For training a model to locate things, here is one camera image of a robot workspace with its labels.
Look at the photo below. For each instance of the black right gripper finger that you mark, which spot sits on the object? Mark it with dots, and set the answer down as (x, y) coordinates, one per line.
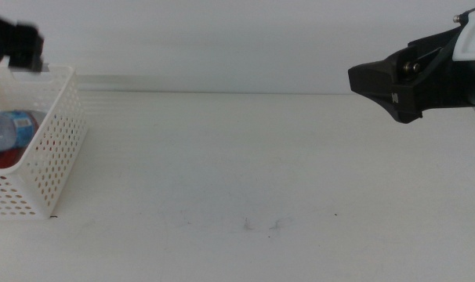
(386, 86)

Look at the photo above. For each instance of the clear water bottle blue cap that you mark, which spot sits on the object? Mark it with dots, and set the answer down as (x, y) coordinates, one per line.
(0, 131)

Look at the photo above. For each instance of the red soda can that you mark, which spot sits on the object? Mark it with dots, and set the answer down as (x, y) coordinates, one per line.
(2, 160)

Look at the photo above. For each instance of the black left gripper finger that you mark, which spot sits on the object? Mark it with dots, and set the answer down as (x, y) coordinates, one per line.
(26, 47)

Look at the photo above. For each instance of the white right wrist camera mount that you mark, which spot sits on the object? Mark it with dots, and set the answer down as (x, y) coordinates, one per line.
(474, 39)

